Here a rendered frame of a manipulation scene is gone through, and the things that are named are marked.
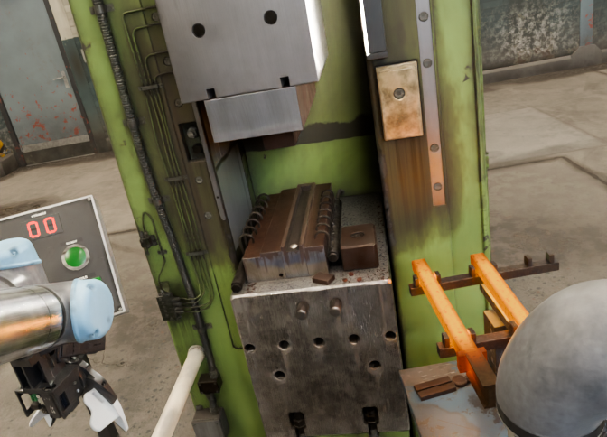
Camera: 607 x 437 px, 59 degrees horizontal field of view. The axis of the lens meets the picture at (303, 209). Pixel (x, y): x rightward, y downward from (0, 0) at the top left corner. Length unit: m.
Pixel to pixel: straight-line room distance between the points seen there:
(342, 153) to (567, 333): 1.25
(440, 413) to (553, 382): 0.75
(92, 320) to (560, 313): 0.50
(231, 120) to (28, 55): 6.73
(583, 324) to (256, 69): 0.84
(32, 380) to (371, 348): 0.75
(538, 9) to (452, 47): 6.42
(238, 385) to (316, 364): 0.41
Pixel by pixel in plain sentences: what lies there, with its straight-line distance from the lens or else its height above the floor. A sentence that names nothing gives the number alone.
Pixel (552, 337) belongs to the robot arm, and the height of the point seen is 1.24.
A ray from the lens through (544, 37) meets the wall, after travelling 7.76.
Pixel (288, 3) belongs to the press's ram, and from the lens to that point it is 1.13.
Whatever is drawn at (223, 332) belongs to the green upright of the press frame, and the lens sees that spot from 1.61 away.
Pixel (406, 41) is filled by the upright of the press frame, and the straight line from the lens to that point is 1.27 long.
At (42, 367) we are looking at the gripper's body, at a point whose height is 1.10.
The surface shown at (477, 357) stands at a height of 0.96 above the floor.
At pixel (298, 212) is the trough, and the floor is 0.99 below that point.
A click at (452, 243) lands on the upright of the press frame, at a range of 1.44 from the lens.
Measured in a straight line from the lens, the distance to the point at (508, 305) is 1.07.
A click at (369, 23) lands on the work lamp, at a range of 1.23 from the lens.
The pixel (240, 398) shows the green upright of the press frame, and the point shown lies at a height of 0.44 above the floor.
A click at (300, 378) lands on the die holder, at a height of 0.66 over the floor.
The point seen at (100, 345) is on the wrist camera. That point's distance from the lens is 1.00.
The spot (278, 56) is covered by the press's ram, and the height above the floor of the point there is 1.43.
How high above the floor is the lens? 1.55
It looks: 22 degrees down
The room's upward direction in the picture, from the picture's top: 11 degrees counter-clockwise
